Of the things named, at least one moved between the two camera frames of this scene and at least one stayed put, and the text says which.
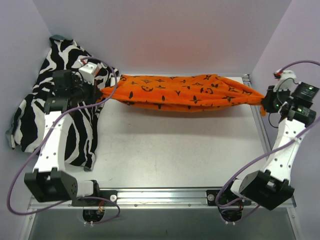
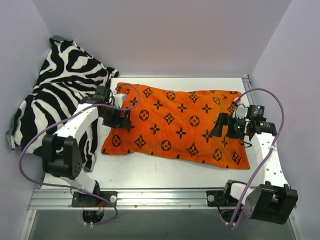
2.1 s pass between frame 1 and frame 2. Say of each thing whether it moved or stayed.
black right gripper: moved
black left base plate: stayed
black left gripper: moved
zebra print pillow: stayed
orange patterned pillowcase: moved
